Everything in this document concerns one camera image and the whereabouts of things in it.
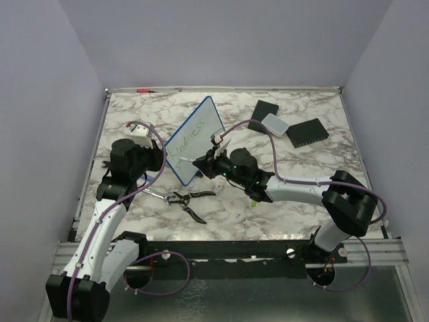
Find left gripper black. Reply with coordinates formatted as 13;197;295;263
131;138;167;180

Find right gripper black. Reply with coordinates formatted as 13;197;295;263
194;145;248;188

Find white marker pen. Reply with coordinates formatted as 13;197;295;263
180;157;195;162

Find blue framed whiteboard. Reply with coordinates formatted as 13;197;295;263
166;96;225;186

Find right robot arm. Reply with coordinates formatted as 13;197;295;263
192;148;378;262

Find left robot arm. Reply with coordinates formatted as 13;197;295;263
46;139;165;321

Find black flat box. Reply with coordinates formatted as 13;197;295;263
247;100;279;134

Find white small router box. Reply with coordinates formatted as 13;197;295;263
261;113;290;138

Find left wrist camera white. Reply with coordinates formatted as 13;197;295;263
126;123;154;149

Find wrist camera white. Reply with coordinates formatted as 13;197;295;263
210;131;231;159
126;123;154;149

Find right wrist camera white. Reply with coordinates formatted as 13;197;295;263
210;131;231;159

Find black handled pliers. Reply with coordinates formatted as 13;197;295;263
168;190;217;225

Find red pen at back rail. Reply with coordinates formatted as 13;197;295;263
136;89;157;94

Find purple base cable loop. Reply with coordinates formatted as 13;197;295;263
123;250;192;297

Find black network switch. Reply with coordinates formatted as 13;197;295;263
287;118;329;148

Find aluminium table frame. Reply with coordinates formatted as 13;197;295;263
36;85;420;322

